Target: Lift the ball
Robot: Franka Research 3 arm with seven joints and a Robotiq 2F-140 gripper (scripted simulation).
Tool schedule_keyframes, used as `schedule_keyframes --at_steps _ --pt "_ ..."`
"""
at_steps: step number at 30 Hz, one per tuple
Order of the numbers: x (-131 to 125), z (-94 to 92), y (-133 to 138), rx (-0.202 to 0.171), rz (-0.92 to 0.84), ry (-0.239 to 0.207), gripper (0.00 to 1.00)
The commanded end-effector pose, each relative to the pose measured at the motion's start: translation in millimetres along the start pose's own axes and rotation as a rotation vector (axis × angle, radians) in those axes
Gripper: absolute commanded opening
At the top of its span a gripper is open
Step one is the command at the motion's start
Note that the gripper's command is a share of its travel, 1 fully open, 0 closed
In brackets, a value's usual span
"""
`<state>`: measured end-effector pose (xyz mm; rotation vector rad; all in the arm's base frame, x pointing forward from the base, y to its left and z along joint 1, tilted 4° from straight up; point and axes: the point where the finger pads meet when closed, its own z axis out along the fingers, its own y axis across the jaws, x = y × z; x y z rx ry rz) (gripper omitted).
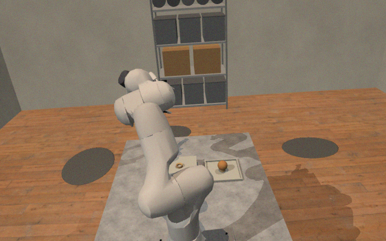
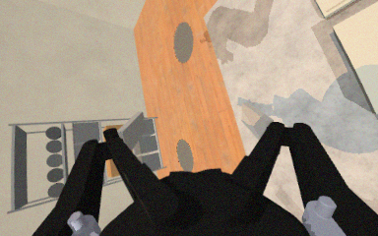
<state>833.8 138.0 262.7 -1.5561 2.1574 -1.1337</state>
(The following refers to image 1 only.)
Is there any brown ball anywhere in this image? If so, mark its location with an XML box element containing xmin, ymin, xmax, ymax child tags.
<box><xmin>218</xmin><ymin>160</ymin><xmax>228</xmax><ymax>170</ymax></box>

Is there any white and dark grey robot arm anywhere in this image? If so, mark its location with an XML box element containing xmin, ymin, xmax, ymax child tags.
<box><xmin>114</xmin><ymin>69</ymin><xmax>214</xmax><ymax>241</ymax></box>

